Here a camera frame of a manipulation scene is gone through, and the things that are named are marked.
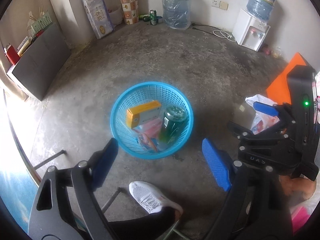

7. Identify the person's right hand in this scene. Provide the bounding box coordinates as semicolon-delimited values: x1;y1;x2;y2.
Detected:
279;175;317;200

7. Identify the pink garment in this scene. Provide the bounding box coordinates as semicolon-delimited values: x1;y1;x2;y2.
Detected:
291;204;313;234

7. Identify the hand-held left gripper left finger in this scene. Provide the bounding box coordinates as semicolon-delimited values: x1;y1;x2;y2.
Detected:
28;137;120;240

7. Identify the blue water jug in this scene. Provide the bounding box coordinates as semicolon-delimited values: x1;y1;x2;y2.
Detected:
246;0;278;22

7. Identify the white sneaker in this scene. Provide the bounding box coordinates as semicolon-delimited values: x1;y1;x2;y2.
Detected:
129;181;183;215

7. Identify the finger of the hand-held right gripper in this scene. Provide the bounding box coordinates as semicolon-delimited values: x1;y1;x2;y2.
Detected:
227;121;288;143
253;101;297;132

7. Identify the green perforated desk basket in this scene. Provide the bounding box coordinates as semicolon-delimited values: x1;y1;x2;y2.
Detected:
31;11;52;34

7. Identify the wall power socket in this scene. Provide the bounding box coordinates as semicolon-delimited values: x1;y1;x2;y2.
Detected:
211;0;229;11

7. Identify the dark grey cabinet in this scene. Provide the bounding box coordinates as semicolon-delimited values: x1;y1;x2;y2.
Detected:
6;22;72;102

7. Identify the plastic wrapped water jug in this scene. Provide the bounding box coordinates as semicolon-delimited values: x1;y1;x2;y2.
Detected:
162;0;192;30

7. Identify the metal table leg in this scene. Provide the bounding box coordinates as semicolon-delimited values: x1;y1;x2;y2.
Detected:
34;149;66;170
101;187;125;213

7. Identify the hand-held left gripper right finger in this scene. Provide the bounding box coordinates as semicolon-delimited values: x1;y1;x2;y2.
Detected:
201;137;293;240

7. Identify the blue plastic mesh basket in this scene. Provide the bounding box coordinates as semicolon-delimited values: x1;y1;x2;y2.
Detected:
110;81;194;160

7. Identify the white flat box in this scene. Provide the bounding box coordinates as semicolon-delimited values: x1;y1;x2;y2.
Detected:
17;35;34;55

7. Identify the person's leg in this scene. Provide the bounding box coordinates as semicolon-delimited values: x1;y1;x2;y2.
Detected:
107;205;178;240

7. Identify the person's right forearm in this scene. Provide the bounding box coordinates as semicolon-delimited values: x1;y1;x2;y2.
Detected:
300;192;320;215

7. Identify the patterned wrapped roll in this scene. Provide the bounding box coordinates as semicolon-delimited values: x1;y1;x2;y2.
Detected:
117;0;139;25

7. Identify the yellow cardboard box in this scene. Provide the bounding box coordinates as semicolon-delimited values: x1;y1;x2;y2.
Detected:
126;100;162;128

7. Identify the clear printed plastic bag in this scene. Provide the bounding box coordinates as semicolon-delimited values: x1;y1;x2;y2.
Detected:
236;94;280;135

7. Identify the toilet paper pack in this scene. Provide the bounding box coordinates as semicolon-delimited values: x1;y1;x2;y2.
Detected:
81;0;115;40

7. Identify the red thermos flask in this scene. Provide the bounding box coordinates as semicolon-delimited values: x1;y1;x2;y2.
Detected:
4;44;20;65

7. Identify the white plastic bag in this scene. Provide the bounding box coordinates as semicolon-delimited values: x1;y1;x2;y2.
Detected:
26;11;40;29

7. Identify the green plastic bottle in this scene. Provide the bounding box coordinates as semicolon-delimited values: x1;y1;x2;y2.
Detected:
158;105;188;148

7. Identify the bundle of wooden sticks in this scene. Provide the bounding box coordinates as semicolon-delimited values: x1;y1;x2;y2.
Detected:
29;4;48;20

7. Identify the white water dispenser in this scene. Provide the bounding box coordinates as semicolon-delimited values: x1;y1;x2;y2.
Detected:
232;8;271;52

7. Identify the white power cable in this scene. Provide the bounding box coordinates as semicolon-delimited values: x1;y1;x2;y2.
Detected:
212;29;237;42

